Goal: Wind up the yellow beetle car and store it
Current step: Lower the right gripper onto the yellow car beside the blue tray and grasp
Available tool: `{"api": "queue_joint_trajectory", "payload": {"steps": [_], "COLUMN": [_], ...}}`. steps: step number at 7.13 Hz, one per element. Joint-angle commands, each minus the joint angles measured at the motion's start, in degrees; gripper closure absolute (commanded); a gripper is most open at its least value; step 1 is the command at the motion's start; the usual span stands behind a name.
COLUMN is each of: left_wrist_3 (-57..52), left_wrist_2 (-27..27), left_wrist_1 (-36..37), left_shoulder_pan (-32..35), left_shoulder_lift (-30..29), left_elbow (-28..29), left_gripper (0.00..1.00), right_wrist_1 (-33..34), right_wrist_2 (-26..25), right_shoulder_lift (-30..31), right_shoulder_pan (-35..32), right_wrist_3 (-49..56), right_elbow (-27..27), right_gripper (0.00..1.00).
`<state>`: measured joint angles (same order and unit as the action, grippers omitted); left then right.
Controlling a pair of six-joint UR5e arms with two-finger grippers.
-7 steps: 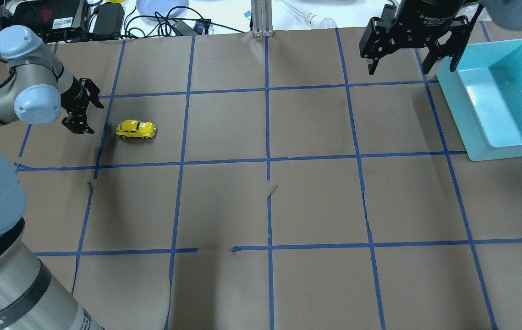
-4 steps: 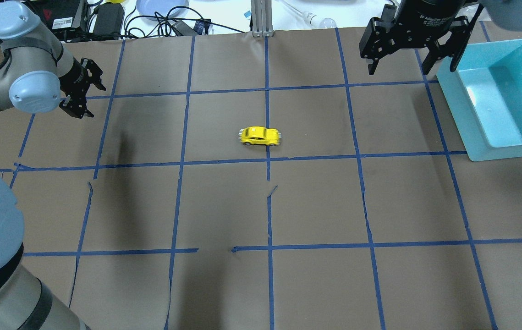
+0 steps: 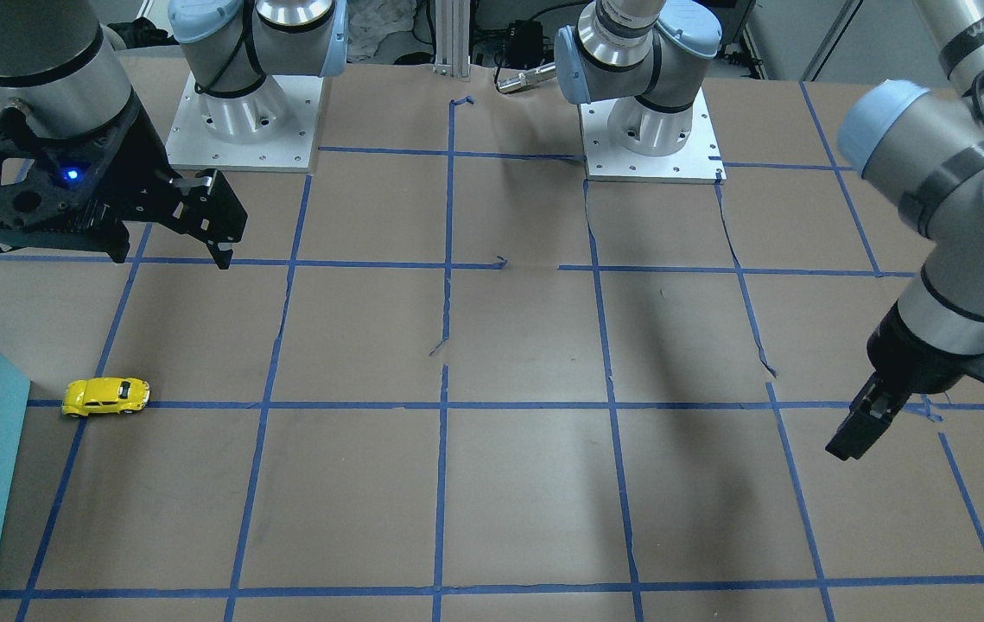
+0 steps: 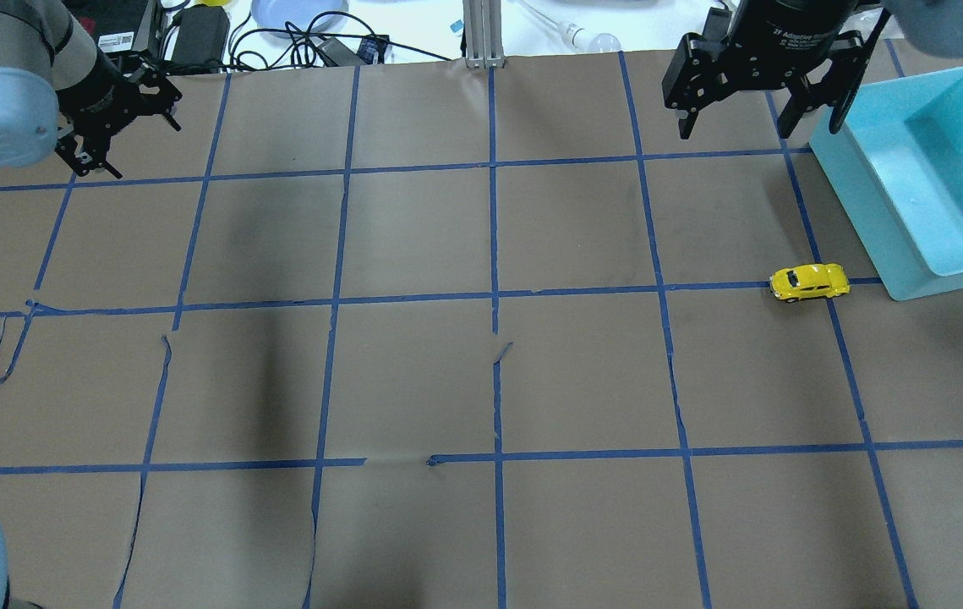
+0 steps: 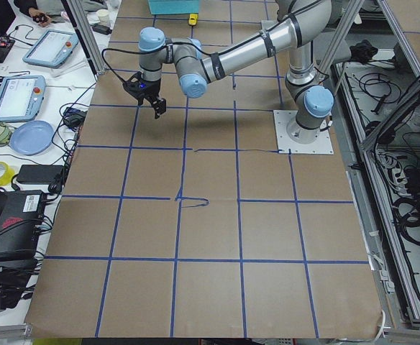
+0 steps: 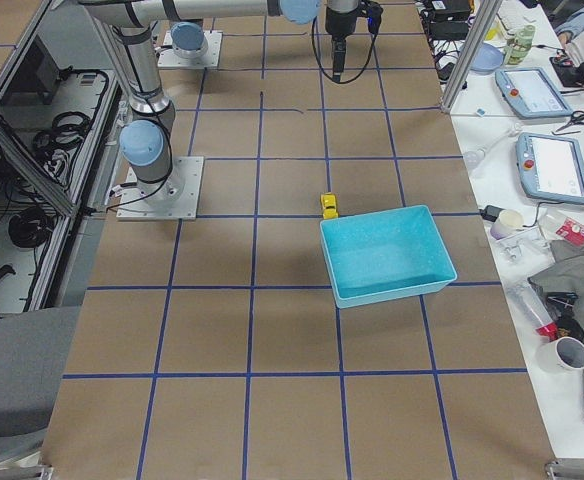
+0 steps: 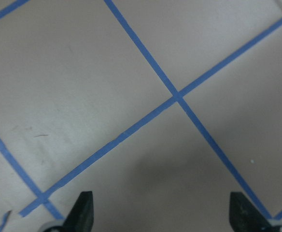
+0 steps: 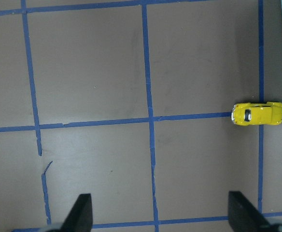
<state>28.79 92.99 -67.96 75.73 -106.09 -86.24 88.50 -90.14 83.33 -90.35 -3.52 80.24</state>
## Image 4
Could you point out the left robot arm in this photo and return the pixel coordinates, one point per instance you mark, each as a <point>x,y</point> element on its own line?
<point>43,48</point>

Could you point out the light blue plastic bin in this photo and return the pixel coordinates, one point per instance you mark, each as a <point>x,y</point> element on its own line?
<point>896,166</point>

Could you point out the aluminium frame post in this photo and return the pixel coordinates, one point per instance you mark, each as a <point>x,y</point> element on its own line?
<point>482,41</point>

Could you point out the yellow toy beetle car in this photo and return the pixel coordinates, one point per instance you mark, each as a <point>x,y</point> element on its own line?
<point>805,282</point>

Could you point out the blue plate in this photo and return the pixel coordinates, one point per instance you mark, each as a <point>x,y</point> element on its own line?
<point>315,16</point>

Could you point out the black power adapter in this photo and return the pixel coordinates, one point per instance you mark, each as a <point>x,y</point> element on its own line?
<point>200,40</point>

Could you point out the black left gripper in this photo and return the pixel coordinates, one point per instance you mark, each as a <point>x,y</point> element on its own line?
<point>97,95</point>

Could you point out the white light bulb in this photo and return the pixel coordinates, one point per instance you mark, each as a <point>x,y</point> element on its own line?
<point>585,40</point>

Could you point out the black computer box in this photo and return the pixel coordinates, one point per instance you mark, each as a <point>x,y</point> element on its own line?
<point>122,27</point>

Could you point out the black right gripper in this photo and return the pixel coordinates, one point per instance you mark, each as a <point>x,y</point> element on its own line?
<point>785,30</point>

